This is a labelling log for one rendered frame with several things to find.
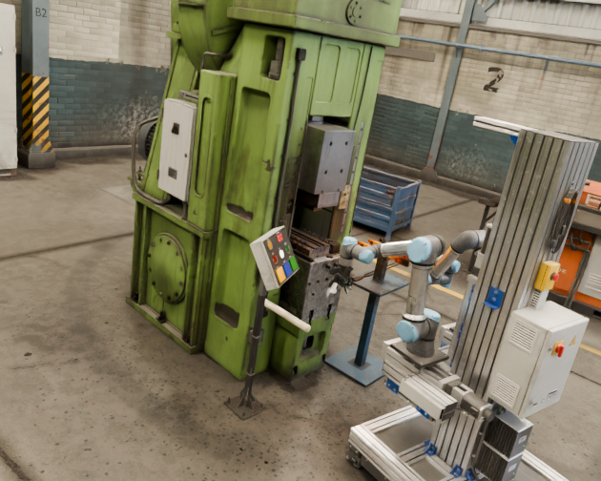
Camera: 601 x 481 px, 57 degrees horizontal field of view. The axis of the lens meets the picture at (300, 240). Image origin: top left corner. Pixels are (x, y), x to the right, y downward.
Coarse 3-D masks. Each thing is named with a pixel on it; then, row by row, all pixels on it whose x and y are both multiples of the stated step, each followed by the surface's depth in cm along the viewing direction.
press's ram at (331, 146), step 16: (320, 128) 339; (336, 128) 350; (304, 144) 346; (320, 144) 337; (336, 144) 344; (352, 144) 356; (304, 160) 348; (320, 160) 339; (336, 160) 350; (304, 176) 350; (320, 176) 344; (336, 176) 355; (320, 192) 349
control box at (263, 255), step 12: (276, 228) 331; (264, 240) 305; (276, 240) 317; (288, 240) 332; (264, 252) 303; (276, 252) 314; (264, 264) 305; (276, 264) 310; (264, 276) 307; (276, 276) 306; (288, 276) 320
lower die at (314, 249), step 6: (294, 228) 396; (294, 234) 384; (306, 234) 389; (294, 240) 375; (306, 240) 376; (318, 240) 377; (294, 246) 372; (300, 246) 368; (306, 246) 369; (312, 246) 367; (318, 246) 369; (324, 246) 373; (306, 252) 365; (312, 252) 365; (318, 252) 370; (324, 252) 375; (312, 258) 367
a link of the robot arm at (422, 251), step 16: (416, 240) 264; (432, 240) 266; (416, 256) 264; (432, 256) 265; (416, 272) 269; (416, 288) 270; (416, 304) 272; (416, 320) 272; (400, 336) 278; (416, 336) 273
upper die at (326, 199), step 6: (300, 192) 361; (306, 192) 357; (336, 192) 361; (300, 198) 362; (306, 198) 358; (312, 198) 354; (318, 198) 351; (324, 198) 355; (330, 198) 359; (336, 198) 363; (312, 204) 355; (318, 204) 352; (324, 204) 357; (330, 204) 361; (336, 204) 366
